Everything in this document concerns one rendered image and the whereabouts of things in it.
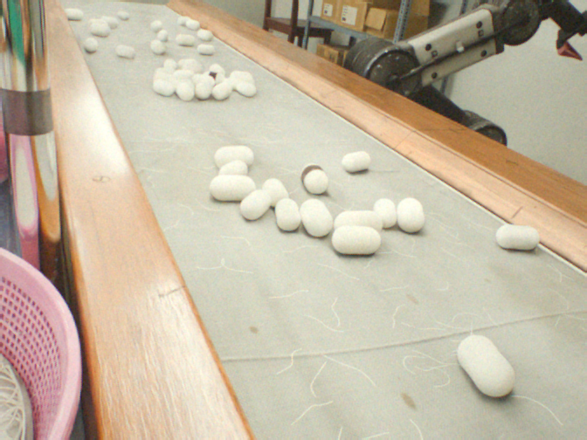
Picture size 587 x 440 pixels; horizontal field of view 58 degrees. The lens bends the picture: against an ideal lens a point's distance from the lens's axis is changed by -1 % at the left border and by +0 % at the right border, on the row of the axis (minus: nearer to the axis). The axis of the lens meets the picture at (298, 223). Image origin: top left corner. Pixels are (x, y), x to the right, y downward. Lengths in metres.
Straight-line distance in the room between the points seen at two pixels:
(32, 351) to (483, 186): 0.41
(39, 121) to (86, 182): 0.11
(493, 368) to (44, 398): 0.21
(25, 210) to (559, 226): 0.39
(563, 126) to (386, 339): 2.60
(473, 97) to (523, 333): 2.95
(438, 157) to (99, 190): 0.35
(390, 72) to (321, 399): 0.89
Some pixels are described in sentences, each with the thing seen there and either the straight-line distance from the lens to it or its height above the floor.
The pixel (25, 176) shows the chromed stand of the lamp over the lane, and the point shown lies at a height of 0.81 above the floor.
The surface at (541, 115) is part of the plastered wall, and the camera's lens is 2.96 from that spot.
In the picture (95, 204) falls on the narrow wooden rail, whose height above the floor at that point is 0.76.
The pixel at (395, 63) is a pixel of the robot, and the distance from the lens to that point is 1.10.
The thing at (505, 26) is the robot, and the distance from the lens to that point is 1.23.
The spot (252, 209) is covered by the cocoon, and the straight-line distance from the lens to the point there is 0.40.
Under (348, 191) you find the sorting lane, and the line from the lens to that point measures 0.49.
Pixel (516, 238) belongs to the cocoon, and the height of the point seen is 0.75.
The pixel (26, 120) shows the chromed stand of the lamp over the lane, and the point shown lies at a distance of 0.29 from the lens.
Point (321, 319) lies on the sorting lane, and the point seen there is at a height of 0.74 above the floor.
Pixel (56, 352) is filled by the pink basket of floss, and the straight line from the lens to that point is 0.26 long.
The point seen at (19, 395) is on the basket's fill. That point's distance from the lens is 0.28.
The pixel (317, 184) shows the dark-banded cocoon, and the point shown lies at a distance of 0.46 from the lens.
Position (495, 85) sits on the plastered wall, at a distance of 3.16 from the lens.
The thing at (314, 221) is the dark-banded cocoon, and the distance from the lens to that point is 0.39.
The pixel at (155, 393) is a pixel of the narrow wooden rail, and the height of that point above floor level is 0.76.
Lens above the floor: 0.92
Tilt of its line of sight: 26 degrees down
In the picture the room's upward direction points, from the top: 9 degrees clockwise
